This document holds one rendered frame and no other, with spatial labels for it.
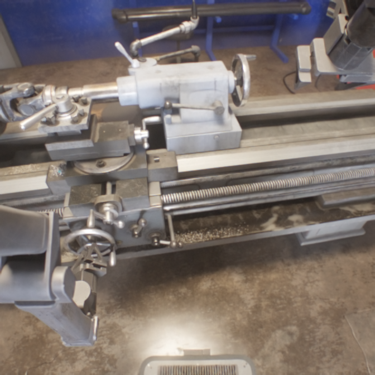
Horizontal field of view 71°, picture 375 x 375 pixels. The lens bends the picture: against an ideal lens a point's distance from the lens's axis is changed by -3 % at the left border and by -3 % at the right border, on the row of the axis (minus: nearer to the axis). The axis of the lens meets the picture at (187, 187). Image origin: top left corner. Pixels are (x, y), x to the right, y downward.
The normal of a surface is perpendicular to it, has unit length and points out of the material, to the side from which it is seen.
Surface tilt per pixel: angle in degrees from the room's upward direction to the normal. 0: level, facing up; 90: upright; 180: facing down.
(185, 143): 90
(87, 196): 0
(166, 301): 0
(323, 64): 30
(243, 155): 36
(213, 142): 90
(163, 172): 90
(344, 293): 0
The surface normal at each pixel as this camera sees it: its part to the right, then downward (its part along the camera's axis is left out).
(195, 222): 0.00, -0.65
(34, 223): 1.00, -0.07
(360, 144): 0.09, -0.10
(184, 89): 0.16, 0.65
